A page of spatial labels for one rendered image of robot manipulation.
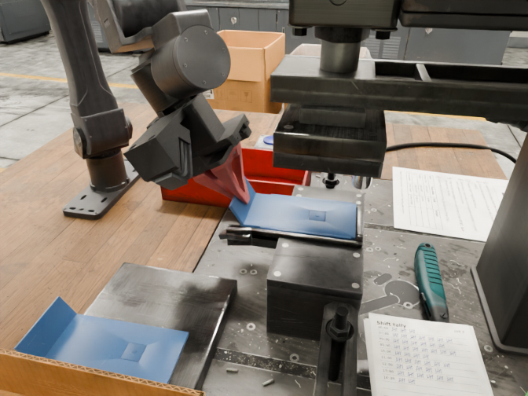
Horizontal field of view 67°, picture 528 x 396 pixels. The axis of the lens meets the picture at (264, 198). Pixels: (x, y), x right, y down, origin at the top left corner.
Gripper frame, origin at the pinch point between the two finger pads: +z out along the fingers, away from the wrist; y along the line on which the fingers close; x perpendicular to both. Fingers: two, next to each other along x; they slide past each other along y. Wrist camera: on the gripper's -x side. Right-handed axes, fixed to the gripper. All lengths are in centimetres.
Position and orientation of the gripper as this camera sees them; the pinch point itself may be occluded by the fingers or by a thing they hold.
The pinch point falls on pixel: (243, 197)
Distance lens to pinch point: 52.1
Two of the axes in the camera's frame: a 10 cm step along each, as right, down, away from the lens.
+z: 4.9, 7.6, 4.2
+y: 8.5, -3.1, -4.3
